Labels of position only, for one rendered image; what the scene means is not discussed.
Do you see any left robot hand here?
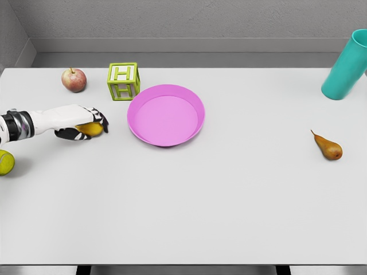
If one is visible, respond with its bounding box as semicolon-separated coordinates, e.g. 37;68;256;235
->
45;104;110;142

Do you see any pink plate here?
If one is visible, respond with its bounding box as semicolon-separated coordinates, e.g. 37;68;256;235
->
127;84;206;148

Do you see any red apple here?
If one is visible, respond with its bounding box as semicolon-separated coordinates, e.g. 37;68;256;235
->
61;67;88;93

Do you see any green letter block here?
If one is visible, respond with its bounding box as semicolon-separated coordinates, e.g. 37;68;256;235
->
107;62;141;101

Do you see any yellow-green tennis ball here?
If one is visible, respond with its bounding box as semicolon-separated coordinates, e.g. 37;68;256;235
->
0;150;15;176

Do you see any brown pear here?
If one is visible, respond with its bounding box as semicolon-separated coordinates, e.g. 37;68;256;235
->
310;129;343;161

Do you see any teal cup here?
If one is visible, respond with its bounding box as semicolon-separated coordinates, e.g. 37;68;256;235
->
321;29;367;101

